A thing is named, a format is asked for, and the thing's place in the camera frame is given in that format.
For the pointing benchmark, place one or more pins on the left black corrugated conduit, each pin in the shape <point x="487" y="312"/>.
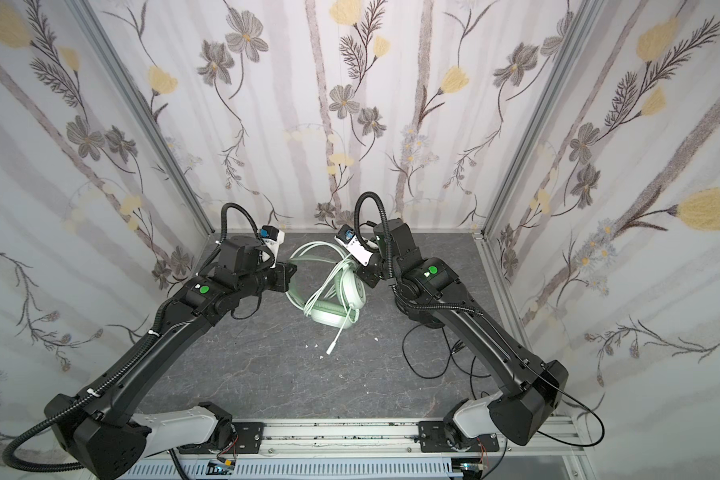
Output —
<point x="66" y="414"/>

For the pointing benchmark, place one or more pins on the white slotted cable duct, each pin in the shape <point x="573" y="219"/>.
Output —
<point x="303" y="468"/>

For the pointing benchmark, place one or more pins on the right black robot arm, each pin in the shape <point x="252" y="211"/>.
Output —
<point x="430" y="292"/>

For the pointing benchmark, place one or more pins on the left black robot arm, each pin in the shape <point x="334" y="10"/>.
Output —
<point x="106" y="435"/>

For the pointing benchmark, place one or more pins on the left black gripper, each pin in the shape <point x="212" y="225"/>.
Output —
<point x="279" y="277"/>

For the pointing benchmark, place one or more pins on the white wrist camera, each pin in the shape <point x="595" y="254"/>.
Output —
<point x="349" y="240"/>
<point x="272" y="237"/>

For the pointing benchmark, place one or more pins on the black mounting plate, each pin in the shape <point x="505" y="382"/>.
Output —
<point x="432" y="437"/>
<point x="247" y="438"/>

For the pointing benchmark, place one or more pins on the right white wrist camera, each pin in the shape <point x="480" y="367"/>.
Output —
<point x="349" y="240"/>

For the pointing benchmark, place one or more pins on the green white headphones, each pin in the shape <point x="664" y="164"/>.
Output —
<point x="338" y="302"/>

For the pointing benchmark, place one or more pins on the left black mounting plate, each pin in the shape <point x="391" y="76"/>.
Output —
<point x="247" y="438"/>

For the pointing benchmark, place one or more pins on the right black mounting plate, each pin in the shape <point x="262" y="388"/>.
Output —
<point x="432" y="437"/>

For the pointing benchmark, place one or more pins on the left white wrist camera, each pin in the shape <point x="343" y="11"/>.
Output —
<point x="272" y="237"/>

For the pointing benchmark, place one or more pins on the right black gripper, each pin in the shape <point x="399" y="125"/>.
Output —
<point x="374" y="267"/>

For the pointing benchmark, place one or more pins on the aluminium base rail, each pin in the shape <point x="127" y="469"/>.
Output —
<point x="336" y="441"/>

